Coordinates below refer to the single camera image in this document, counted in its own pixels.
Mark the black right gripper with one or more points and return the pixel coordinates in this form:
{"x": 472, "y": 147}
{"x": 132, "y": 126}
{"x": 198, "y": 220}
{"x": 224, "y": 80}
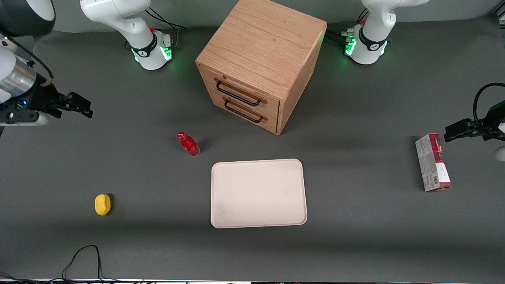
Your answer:
{"x": 38, "y": 97}

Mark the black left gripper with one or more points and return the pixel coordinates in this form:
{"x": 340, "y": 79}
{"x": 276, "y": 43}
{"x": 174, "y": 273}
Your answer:
{"x": 492, "y": 120}

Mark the red coke bottle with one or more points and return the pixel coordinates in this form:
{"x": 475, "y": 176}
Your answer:
{"x": 189, "y": 144}

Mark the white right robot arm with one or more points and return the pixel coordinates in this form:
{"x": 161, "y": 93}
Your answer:
{"x": 118, "y": 15}

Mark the cream plastic tray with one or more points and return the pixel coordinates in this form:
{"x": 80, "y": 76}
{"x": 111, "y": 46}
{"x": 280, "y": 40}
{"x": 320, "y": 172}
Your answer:
{"x": 258, "y": 193}

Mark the red white carton box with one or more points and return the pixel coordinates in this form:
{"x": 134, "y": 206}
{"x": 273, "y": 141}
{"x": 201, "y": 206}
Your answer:
{"x": 432, "y": 161}

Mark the yellow lemon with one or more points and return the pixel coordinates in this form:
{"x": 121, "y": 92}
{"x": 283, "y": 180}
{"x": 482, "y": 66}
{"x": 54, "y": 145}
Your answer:
{"x": 102, "y": 204}

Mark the wooden drawer cabinet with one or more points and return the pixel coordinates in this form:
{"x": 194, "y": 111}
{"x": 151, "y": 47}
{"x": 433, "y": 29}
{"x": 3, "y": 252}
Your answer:
{"x": 260, "y": 51}

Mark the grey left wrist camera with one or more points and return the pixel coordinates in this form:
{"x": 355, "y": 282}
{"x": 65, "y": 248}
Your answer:
{"x": 501, "y": 154}

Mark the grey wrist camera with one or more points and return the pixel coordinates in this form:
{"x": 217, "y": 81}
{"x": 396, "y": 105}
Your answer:
{"x": 27, "y": 119}
{"x": 501, "y": 154}

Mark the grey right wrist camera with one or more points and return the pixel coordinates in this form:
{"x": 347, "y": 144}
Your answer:
{"x": 27, "y": 119}

